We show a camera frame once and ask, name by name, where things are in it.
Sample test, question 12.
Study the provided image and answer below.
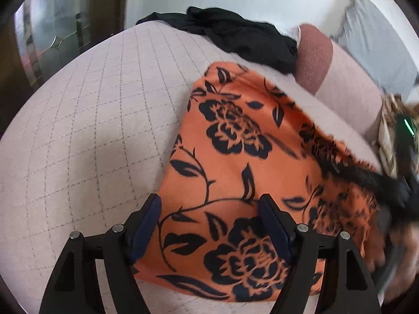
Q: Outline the orange black floral garment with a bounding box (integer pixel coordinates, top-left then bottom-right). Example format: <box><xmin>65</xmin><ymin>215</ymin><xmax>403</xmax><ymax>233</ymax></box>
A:
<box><xmin>134</xmin><ymin>62</ymin><xmax>377</xmax><ymax>302</ymax></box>

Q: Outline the cream floral crumpled cloth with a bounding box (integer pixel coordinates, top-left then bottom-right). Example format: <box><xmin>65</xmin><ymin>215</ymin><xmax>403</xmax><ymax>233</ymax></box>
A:
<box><xmin>373</xmin><ymin>94</ymin><xmax>418</xmax><ymax>179</ymax></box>

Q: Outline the pink bolster with red end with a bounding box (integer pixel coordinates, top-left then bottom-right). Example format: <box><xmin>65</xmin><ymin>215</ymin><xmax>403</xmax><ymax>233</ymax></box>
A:
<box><xmin>294</xmin><ymin>24</ymin><xmax>382</xmax><ymax>142</ymax></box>

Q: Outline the grey pillow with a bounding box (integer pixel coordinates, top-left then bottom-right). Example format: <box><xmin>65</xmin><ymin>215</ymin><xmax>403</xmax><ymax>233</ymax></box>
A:
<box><xmin>332</xmin><ymin>0</ymin><xmax>418</xmax><ymax>100</ymax></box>

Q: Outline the black garment on bed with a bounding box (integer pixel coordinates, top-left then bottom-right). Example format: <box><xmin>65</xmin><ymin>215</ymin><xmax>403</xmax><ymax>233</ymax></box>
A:
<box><xmin>136</xmin><ymin>7</ymin><xmax>297</xmax><ymax>75</ymax></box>

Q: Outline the wooden door with glass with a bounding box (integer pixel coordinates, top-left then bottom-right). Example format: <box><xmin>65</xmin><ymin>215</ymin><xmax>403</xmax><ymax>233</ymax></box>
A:
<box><xmin>1</xmin><ymin>0</ymin><xmax>126</xmax><ymax>131</ymax></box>

